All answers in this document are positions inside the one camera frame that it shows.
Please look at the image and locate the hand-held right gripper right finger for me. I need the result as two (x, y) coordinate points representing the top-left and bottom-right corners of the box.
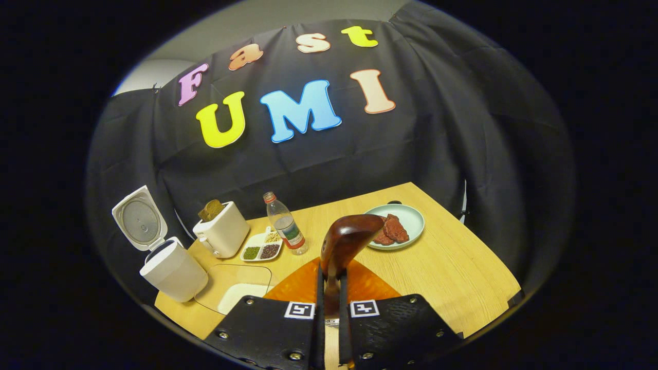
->
(338, 260), (463, 370)

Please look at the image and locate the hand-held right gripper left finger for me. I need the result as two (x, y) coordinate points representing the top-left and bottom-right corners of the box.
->
(204, 257), (325, 370)

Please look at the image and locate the clear tray of white rice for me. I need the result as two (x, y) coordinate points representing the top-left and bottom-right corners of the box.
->
(194, 264), (273, 315)

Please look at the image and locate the brown wooden spoon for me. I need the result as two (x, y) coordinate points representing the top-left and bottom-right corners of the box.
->
(320, 214), (385, 318)

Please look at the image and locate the white rice cooker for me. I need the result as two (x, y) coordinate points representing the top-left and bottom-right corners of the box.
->
(112, 186), (209, 303)

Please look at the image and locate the clear plastic bottle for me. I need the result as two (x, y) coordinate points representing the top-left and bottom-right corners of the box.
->
(263, 192), (309, 256)

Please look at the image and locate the pale green plate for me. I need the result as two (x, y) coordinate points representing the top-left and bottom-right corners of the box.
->
(364, 204), (425, 251)

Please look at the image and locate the white toaster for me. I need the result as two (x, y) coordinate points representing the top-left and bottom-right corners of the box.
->
(193, 201), (251, 258)

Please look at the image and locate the black backdrop cloth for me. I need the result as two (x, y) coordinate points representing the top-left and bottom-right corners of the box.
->
(86, 20), (575, 319)

